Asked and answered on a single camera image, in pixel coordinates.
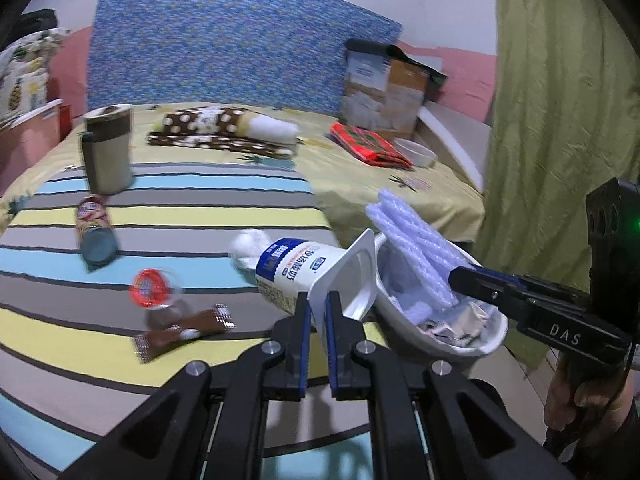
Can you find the pink storage box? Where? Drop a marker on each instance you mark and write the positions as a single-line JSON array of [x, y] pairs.
[[31, 137]]

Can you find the black bag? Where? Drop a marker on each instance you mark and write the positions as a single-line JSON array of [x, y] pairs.
[[35, 21]]

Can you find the blue patterned headboard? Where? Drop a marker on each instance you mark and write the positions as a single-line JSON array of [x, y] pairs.
[[284, 53]]

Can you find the red white small carton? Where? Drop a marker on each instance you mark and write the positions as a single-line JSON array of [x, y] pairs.
[[459, 327]]

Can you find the striped table cloth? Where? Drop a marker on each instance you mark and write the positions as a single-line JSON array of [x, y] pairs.
[[83, 343]]

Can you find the red round lid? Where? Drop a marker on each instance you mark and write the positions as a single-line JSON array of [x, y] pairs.
[[150, 289]]

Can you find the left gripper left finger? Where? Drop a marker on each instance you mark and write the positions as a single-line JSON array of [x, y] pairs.
[[207, 422]]

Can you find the pineapple print bag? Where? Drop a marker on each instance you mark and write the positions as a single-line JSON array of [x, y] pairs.
[[25, 66]]

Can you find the white bowl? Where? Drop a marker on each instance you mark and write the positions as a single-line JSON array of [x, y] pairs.
[[416, 153]]

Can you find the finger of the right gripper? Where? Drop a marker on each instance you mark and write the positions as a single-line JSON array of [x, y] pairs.
[[497, 279], [463, 281]]

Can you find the green curtain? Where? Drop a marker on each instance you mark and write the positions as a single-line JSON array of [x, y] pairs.
[[566, 119]]

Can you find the white bed frame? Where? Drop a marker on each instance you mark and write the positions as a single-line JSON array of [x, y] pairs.
[[460, 142]]

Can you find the white trash bin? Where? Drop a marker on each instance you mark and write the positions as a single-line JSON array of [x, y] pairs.
[[408, 338]]

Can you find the red plaid folded cloth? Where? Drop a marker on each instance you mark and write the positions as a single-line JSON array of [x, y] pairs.
[[368, 147]]

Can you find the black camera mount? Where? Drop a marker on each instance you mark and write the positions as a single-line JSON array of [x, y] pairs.
[[613, 236]]

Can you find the yellow bed sheet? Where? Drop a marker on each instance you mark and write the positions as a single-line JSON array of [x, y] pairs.
[[342, 184]]

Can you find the crumpled white tissue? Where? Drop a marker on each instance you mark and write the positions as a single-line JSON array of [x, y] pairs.
[[247, 247]]

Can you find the chips tube can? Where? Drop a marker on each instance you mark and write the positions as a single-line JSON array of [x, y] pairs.
[[95, 232]]

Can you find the cardboard box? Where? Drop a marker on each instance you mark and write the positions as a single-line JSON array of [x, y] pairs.
[[384, 89]]

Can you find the right hand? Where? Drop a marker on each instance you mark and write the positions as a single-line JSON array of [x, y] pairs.
[[608, 403]]

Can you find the purple foam net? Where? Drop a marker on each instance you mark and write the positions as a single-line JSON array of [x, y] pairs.
[[415, 261]]

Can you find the brown polka dot blanket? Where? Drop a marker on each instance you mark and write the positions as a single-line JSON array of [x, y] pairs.
[[226, 128]]

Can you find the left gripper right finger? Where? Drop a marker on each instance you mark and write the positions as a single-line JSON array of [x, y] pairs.
[[427, 421]]

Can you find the brown snack wrapper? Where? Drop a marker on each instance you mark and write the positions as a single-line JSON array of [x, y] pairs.
[[154, 343]]

